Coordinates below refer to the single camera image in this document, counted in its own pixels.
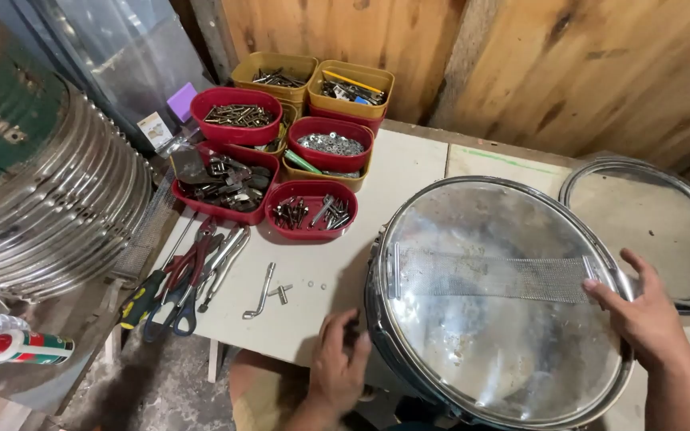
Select metal snare wire strand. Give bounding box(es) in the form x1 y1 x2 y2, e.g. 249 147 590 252
386 242 602 305

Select sealant tube with red nozzle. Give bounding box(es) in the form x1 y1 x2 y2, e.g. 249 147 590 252
0 329 75 366

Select red handled pliers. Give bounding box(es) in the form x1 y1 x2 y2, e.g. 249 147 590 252
159 216 219 307

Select red tub with metal brackets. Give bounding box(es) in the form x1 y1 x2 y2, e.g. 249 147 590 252
171 141 281 226

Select small white card packet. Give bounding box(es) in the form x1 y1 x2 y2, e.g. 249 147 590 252
137 111 174 150

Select chrome snare drum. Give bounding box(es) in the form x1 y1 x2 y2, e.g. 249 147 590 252
364 175 636 431

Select clear plastic sheet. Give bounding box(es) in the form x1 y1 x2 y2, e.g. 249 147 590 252
16 0 215 141

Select red tub with washers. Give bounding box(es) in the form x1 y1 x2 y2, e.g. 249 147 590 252
287 116 375 174

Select yellow tub with tension rods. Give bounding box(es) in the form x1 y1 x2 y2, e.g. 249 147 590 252
230 51 319 104

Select red tub with short screws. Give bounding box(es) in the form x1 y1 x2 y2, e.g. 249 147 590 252
265 180 359 242

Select silver locking pliers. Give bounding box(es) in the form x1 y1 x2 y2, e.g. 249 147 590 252
196 224 252 314

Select stack of chrome drum hoops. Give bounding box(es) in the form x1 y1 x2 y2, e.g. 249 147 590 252
0 77 155 302

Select purple block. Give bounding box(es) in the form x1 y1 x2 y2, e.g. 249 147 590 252
167 82 200 124

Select red tub with long bolts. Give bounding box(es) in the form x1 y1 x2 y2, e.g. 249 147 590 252
190 87 284 147

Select blue handled pliers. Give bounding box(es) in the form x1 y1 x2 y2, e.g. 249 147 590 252
143 278 203 344

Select green pen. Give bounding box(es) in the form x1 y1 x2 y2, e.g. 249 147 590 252
284 149 323 176

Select bent silver drum wrench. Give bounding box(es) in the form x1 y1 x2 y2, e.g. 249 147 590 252
242 261 277 320

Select person's left hand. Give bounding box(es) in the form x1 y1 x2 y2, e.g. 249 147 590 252
306 308 373 419

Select yellow tub with green pen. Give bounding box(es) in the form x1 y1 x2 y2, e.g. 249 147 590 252
282 148 373 194

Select black yellow handled screwdriver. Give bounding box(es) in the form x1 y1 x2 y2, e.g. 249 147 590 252
118 211 200 331

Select yellow pencil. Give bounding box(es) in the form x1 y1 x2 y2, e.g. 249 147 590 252
321 69 385 95

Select yellow tub with mixed parts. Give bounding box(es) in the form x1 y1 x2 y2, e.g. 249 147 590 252
307 60 395 120

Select person's right hand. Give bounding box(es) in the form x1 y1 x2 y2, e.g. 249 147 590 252
581 248 690 373

